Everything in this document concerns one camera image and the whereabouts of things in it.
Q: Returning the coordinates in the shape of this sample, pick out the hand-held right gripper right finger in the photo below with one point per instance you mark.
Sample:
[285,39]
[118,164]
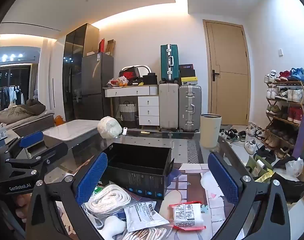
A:
[223,177]

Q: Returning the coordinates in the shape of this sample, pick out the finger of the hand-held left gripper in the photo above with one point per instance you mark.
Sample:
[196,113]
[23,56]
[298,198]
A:
[31,138]
[49,155]

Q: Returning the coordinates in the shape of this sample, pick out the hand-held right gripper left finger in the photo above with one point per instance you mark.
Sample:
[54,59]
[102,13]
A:
[91,177]

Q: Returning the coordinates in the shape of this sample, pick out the black cardboard box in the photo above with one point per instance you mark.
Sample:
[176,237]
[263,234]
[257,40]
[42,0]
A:
[142,177]

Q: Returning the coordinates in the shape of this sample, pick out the red-edged white packet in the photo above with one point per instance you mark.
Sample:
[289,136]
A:
[187,215]

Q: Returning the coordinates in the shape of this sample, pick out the white fluffy fleece piece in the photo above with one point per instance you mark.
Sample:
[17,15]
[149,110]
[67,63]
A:
[114,227]

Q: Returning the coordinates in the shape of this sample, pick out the white printed pouch packet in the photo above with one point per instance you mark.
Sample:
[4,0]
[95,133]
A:
[142,216]

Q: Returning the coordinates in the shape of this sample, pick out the grey sofa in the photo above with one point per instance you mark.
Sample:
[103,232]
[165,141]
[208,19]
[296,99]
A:
[31,125]

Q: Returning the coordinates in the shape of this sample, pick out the brown blanket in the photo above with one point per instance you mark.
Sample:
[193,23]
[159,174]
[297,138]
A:
[21,110]

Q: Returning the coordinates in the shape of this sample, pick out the orange object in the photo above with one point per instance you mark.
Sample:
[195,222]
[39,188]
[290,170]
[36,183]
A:
[58,120]

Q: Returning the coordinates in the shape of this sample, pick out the printed cartoon table mat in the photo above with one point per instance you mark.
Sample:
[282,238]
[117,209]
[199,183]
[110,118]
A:
[192,192]

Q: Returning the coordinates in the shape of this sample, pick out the green paper bag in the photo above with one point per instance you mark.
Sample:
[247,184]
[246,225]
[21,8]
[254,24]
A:
[257,166]

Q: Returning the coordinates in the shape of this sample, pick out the grey patterned rug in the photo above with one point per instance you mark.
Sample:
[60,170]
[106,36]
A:
[189,152]

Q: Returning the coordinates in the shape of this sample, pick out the scattered shoes group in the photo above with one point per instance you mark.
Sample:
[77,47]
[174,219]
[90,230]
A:
[252,145]

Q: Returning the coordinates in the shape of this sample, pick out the hanging clothes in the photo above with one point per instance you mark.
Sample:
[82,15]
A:
[11,95]

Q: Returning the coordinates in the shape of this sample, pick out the cream trash bin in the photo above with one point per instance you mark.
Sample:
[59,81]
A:
[210,130]

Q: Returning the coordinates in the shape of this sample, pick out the white plastic bag bundle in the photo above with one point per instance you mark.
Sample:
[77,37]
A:
[109,127]

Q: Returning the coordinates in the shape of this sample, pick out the small white tool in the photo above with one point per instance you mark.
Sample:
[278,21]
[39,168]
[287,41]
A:
[125,130]

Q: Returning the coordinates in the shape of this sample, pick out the black plastic bag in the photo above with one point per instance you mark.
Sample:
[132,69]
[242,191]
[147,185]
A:
[289,187]

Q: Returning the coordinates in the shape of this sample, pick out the white crumpled plastic bag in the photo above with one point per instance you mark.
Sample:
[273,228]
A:
[295,166]

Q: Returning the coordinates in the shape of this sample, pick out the wicker basket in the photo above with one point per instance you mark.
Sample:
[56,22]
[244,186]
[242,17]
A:
[128,113]

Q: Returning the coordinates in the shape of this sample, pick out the silver suitcase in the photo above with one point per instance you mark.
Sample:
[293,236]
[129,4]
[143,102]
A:
[190,107]

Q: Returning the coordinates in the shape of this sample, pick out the dark glass tall cabinet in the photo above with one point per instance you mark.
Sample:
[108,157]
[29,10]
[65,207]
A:
[74,67]

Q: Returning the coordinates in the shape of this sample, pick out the grey refrigerator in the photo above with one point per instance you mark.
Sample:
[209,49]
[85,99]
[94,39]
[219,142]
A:
[96,80]

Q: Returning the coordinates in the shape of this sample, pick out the purple paper bag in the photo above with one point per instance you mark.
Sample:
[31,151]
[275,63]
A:
[303,140]

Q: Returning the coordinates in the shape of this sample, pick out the beige suitcase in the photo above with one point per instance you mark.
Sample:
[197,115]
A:
[169,107]

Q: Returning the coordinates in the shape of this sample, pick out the white desk with drawers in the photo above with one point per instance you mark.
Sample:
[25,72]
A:
[148,105]

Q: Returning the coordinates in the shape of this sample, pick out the shoe rack with shoes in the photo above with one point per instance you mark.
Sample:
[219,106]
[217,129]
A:
[293,113]

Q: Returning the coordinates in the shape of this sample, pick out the beige door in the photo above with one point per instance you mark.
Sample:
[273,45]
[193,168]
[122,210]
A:
[229,80]

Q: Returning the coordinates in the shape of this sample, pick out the bag of fruit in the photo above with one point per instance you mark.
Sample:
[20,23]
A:
[118,82]

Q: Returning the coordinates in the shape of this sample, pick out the yellow and black box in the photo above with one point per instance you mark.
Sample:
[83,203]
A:
[189,81]

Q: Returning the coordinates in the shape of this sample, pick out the black and red bag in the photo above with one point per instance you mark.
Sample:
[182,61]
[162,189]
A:
[128,73]

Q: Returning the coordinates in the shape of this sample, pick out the black product box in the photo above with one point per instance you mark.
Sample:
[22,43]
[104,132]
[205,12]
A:
[187,71]

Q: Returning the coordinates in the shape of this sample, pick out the red box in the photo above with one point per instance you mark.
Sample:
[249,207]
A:
[102,45]

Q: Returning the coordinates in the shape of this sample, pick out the brown cardboard box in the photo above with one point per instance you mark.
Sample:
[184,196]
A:
[111,47]

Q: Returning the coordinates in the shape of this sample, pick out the white oval mirror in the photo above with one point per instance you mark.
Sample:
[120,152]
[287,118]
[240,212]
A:
[144,68]

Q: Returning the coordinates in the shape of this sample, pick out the wooden shoe rack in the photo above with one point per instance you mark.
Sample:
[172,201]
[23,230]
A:
[302,83]

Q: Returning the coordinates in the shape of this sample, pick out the teal suitcase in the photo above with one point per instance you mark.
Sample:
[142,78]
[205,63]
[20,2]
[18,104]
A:
[169,62]

